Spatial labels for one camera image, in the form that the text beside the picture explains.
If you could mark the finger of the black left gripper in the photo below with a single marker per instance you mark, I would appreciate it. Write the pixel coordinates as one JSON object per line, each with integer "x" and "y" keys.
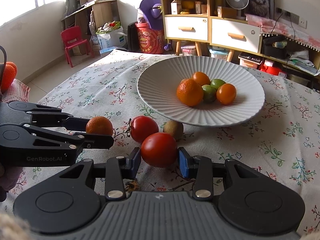
{"x": 34, "y": 114}

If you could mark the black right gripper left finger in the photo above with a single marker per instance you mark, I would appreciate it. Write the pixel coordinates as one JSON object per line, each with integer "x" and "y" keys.
{"x": 120, "y": 166}

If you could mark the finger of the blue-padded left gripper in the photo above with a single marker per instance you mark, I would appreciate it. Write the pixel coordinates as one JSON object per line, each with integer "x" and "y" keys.
{"x": 41, "y": 139}

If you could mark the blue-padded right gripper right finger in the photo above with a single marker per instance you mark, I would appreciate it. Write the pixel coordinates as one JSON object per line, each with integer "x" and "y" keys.
{"x": 190, "y": 165}

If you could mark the small orange mandarin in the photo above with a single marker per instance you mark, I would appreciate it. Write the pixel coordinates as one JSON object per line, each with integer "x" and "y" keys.
{"x": 99, "y": 125}

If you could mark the red tomato with stem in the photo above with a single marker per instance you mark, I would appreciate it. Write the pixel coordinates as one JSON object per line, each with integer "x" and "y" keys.
{"x": 142, "y": 127}

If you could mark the brown kiwi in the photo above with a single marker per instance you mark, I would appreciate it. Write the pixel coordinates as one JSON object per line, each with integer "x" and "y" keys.
{"x": 173, "y": 128}

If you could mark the large orange mandarin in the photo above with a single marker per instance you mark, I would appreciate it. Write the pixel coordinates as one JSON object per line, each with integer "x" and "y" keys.
{"x": 189, "y": 92}

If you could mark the smooth orange persimmon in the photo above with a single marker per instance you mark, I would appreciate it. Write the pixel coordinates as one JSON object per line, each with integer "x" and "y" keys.
{"x": 226, "y": 94}

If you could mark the left hand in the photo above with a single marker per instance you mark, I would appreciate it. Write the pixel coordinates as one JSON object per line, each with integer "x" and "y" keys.
{"x": 8, "y": 179}

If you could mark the green fruit front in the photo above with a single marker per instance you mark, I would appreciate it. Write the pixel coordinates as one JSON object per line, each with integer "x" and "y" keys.
{"x": 209, "y": 93}

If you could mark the green fruit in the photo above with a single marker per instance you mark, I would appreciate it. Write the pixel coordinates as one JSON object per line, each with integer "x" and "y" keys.
{"x": 209, "y": 93}
{"x": 217, "y": 83}

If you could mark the white ribbed plate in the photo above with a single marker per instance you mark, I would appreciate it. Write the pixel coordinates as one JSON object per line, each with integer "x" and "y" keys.
{"x": 157, "y": 86}

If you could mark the red plastic chair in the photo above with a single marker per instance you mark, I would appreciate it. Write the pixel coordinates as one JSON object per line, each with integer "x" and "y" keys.
{"x": 72, "y": 37}

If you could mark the green fruit back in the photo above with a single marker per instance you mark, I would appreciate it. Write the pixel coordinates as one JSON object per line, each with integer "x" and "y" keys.
{"x": 217, "y": 83}

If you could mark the orange persimmon in plate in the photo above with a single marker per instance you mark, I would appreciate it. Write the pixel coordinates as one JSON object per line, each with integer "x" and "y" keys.
{"x": 201, "y": 78}

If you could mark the floral tablecloth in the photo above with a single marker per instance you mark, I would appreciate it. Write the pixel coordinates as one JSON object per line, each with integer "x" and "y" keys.
{"x": 281, "y": 142}

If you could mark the red snack bucket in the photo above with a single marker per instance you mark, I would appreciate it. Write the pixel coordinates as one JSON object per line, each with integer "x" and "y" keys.
{"x": 150, "y": 41}

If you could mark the low wooden tv cabinet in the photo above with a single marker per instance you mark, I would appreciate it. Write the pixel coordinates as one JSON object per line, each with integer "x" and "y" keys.
{"x": 299, "y": 61}

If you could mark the purple toy figure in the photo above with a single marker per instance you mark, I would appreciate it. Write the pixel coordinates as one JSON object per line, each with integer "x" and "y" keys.
{"x": 150, "y": 11}

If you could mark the pink floral cloth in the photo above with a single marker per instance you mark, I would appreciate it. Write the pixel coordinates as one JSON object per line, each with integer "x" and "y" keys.
{"x": 270, "y": 26}

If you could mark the wooden shelf cabinet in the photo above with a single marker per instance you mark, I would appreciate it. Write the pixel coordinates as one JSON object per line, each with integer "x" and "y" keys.
{"x": 212, "y": 22}

